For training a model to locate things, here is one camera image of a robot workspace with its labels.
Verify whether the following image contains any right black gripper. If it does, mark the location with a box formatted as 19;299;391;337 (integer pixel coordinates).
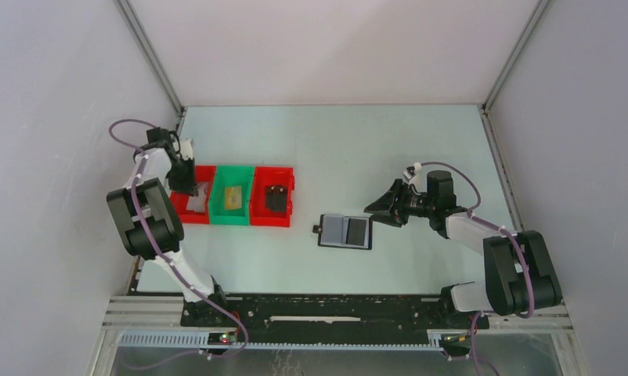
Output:
365;178;435;227

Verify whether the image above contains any left red plastic bin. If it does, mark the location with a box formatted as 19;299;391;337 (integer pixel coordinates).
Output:
170;165;217;225

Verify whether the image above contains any aluminium frame rail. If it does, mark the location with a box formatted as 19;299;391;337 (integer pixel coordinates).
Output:
103;296;573;334

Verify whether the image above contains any black leather card holder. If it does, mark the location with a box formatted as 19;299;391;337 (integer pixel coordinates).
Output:
312;214;373;251

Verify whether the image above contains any green plastic bin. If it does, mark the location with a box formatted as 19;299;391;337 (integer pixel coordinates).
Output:
208;165;255;226

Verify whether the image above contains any red plastic bin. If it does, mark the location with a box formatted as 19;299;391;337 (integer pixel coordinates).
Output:
170;165;217;225
249;166;295;228

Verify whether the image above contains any black card in bin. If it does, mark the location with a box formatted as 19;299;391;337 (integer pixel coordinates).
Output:
265;185;289;213

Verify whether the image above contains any right red plastic bin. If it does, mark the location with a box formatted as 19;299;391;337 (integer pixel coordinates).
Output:
249;166;295;228

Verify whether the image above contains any black card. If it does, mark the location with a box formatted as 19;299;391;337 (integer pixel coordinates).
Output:
346;218;368;248
265;185;289;213

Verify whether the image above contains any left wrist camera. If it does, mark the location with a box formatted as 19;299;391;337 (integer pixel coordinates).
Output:
179;139;194;161

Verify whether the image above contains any silver white card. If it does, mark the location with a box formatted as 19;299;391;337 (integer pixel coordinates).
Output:
186;182;211;214

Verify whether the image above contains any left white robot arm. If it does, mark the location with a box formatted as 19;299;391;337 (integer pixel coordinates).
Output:
106;124;229;327

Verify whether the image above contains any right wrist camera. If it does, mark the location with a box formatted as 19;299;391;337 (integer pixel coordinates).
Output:
402;162;422;185

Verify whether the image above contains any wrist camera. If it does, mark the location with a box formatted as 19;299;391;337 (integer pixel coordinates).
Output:
402;162;422;185
179;139;194;161

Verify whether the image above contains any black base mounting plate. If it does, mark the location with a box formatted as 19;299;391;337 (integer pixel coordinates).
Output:
180;294;474;345

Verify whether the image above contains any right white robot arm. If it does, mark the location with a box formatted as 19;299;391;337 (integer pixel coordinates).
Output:
364;168;563;327

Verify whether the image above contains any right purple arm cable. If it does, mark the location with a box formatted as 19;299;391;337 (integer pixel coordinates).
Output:
412;161;536;376

